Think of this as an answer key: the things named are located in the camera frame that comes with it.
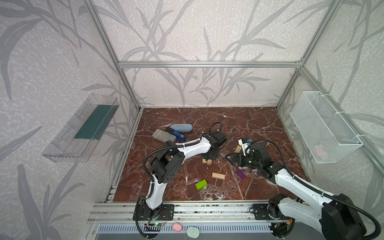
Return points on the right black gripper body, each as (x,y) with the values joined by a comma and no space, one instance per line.
(238,159)

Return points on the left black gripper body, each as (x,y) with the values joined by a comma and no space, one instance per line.
(212,153)

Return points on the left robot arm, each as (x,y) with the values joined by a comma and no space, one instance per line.
(163,164)

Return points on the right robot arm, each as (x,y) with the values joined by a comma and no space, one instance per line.
(331,215)

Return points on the purple block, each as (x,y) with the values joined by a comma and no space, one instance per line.
(240,174)

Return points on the green block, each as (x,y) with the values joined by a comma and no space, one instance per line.
(202,184)

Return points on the grey rectangular sponge block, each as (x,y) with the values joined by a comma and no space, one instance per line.
(163,136)

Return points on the blue grey oval case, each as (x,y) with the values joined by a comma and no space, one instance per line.
(182,128)

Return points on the blue stapler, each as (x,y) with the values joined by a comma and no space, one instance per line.
(177,134)

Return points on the pink object in basket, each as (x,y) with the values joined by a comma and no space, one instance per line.
(320,151)

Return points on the right circuit board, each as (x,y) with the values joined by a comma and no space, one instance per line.
(282,230)

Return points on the circuit board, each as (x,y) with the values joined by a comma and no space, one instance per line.
(282,230)
(155,226)

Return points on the mint green blob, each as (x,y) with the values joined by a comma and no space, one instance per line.
(193,232)

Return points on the pink eraser blob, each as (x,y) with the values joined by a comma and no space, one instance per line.
(177,227)

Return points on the left circuit board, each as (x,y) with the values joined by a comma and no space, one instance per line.
(155,226)

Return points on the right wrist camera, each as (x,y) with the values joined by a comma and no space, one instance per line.
(245,143)

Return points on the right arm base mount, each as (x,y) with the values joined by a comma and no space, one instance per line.
(267,212)

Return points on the white wire wall basket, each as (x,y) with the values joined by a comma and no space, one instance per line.
(321,124)

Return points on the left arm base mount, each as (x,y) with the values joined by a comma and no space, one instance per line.
(164,212)

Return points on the aluminium front rail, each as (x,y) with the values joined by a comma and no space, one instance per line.
(205,211)

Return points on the clear plastic wall bin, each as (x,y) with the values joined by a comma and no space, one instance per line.
(77,140)

